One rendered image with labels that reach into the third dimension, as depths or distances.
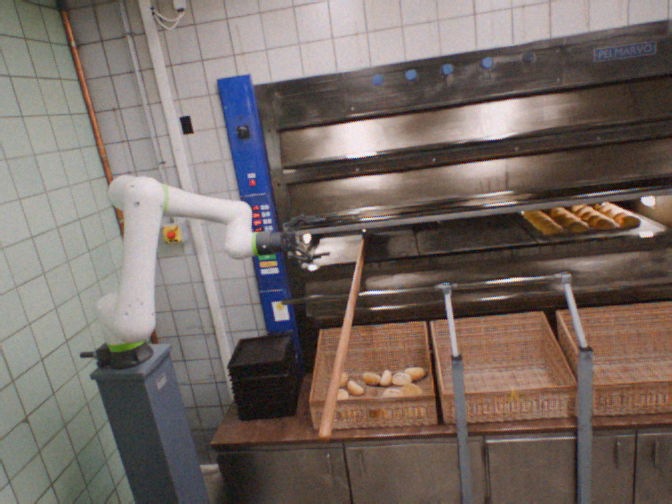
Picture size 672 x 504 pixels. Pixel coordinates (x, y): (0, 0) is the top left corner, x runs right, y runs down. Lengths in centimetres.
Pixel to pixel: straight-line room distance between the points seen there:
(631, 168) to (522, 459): 137
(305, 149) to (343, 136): 19
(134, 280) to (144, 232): 15
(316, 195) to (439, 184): 59
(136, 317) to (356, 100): 136
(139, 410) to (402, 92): 169
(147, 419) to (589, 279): 204
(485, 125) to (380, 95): 49
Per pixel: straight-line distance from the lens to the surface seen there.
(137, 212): 160
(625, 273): 270
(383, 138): 232
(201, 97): 248
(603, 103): 250
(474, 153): 237
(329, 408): 134
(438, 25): 235
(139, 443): 199
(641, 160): 259
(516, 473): 242
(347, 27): 235
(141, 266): 162
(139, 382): 183
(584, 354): 209
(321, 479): 244
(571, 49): 246
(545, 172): 245
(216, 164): 248
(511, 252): 250
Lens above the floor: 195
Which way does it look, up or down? 17 degrees down
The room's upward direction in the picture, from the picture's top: 8 degrees counter-clockwise
